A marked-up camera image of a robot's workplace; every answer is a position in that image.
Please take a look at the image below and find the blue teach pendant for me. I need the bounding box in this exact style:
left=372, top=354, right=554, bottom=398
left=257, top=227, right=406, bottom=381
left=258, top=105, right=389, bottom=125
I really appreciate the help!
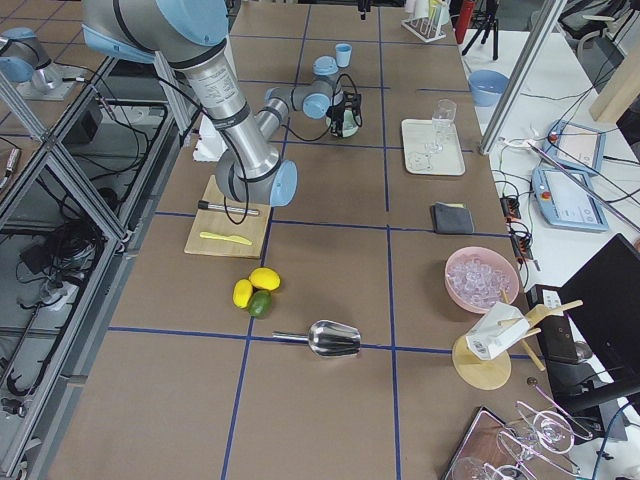
left=542, top=120, right=606, bottom=176
left=532, top=167, right=609, bottom=232

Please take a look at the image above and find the black monitor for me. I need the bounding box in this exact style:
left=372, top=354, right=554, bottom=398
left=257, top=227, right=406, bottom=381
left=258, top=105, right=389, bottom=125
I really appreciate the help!
left=539, top=234, right=639, bottom=413

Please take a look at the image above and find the green bowl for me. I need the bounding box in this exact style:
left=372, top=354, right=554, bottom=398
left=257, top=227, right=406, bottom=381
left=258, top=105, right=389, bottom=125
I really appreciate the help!
left=325, top=110, right=360, bottom=138

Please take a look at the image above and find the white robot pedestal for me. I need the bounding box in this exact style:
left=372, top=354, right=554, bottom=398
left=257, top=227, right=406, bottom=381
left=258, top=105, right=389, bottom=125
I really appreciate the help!
left=193, top=117, right=227, bottom=162

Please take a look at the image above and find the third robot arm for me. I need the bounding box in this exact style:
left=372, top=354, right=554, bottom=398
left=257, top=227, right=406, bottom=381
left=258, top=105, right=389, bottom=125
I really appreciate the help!
left=1, top=27, right=85, bottom=101

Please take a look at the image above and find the yellow lemon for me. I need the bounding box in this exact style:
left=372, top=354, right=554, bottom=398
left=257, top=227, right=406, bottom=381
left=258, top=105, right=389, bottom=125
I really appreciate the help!
left=232, top=279, right=254, bottom=309
left=248, top=267, right=281, bottom=291

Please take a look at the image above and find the green lime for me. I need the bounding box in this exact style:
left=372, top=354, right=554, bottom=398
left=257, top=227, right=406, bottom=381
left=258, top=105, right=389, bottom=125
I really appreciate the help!
left=247, top=290, right=272, bottom=318

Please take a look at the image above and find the red cylinder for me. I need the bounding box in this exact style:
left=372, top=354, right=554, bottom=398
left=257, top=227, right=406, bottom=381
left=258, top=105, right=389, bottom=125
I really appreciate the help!
left=454, top=0, right=475, bottom=45

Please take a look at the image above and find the wooden cutting board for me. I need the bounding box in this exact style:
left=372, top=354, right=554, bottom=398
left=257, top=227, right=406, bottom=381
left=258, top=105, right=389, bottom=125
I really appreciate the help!
left=184, top=203, right=271, bottom=259

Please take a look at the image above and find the metal ice scoop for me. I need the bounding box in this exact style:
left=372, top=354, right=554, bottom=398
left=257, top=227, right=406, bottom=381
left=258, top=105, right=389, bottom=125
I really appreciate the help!
left=272, top=319, right=362, bottom=358

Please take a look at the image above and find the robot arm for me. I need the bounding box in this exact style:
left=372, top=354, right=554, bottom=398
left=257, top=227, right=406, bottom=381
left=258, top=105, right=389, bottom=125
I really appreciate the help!
left=83, top=0, right=362, bottom=207

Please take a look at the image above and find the black camera tripod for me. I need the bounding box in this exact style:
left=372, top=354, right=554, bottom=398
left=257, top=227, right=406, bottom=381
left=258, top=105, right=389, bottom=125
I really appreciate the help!
left=461, top=0, right=500, bottom=61

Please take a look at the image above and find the metal muddler rod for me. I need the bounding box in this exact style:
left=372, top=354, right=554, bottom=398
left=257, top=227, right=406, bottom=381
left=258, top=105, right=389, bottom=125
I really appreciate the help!
left=197, top=200, right=260, bottom=216

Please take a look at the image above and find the pink bowl with ice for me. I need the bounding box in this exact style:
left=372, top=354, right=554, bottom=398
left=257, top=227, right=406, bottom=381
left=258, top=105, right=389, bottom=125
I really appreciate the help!
left=444, top=247, right=520, bottom=314

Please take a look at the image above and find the white wire cup rack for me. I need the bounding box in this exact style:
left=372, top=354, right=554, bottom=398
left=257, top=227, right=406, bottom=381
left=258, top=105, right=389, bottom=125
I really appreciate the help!
left=401, top=0, right=450, bottom=43

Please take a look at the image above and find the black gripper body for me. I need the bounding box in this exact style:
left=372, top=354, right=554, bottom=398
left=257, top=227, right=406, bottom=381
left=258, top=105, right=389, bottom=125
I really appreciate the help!
left=329, top=92, right=362, bottom=128

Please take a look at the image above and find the long reacher grabber stick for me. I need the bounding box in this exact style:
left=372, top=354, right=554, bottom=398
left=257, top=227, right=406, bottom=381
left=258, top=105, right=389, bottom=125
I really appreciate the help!
left=506, top=139, right=639, bottom=232

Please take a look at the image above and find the aluminium frame post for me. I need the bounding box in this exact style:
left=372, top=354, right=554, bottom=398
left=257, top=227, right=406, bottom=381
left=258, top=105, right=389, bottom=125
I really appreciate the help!
left=478, top=0, right=567, bottom=155

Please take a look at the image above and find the cream bear tray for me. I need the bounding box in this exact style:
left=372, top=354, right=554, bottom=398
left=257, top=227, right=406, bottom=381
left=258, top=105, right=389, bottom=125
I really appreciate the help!
left=401, top=119, right=466, bottom=176

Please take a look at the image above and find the blue bowl with fork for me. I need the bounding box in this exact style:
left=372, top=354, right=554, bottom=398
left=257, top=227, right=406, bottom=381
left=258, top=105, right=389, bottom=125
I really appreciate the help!
left=468, top=70, right=509, bottom=107

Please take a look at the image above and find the yellow plastic knife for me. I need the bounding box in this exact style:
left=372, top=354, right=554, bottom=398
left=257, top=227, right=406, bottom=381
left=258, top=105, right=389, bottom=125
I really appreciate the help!
left=199, top=231, right=253, bottom=246

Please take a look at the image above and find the wine glass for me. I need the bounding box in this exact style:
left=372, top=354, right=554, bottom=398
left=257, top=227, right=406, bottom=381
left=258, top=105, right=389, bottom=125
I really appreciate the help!
left=425, top=99, right=457, bottom=154

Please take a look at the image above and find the light blue cup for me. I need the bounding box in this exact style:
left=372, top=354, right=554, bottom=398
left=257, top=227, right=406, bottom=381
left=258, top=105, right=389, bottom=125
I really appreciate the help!
left=335, top=43, right=353, bottom=68

